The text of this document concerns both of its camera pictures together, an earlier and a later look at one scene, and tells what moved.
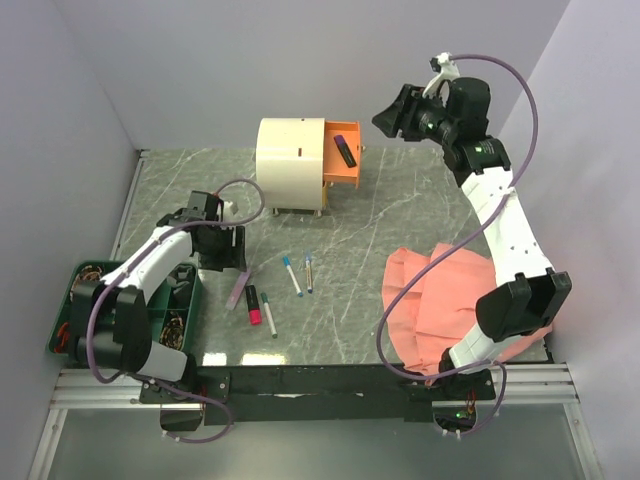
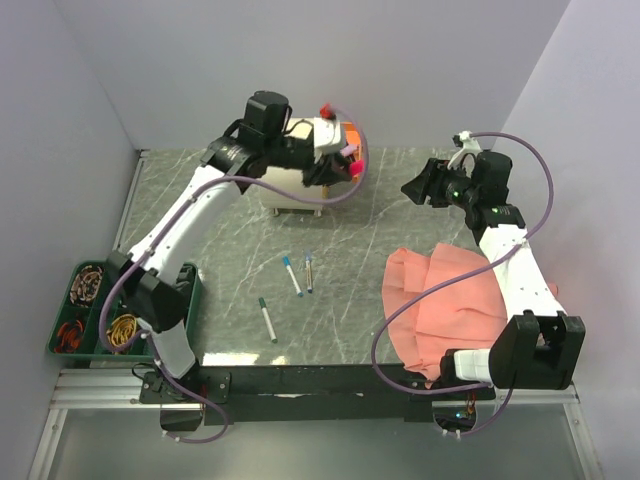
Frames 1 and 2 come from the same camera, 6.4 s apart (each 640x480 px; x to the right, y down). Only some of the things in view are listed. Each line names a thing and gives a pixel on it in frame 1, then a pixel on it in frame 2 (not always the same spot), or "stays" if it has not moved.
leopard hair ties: [88, 273] stays
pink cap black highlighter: [255, 314] to [356, 167]
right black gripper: [402, 112] to [430, 183]
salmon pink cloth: [431, 305] stays
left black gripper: [233, 256] to [326, 168]
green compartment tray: [172, 307] stays
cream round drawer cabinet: [295, 157] stays
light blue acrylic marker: [287, 263] stays
